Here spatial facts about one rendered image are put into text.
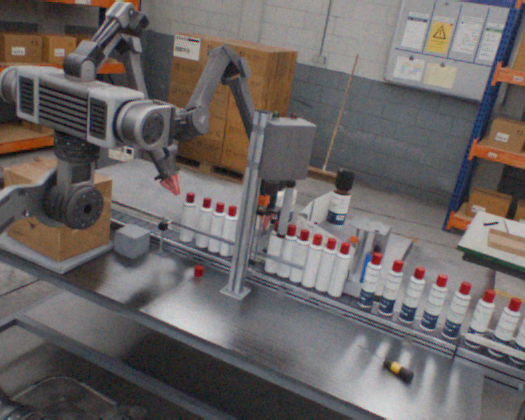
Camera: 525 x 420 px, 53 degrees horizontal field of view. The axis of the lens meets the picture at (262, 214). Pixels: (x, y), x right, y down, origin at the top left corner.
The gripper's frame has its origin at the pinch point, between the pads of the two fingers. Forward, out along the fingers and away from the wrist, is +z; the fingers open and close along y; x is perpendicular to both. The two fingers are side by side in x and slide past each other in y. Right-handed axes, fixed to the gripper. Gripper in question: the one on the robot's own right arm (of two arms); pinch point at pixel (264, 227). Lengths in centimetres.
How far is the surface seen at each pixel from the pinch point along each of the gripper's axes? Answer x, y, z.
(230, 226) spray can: 8.4, 10.5, 0.3
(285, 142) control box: 19.9, -9.9, -40.1
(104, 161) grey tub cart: -157, 213, 62
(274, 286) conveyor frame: 11.6, -12.8, 16.1
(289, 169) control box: 17.0, -12.0, -30.9
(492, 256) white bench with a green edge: -105, -87, 21
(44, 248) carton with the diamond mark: 48, 64, 14
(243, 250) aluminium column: 22.9, -2.9, 0.4
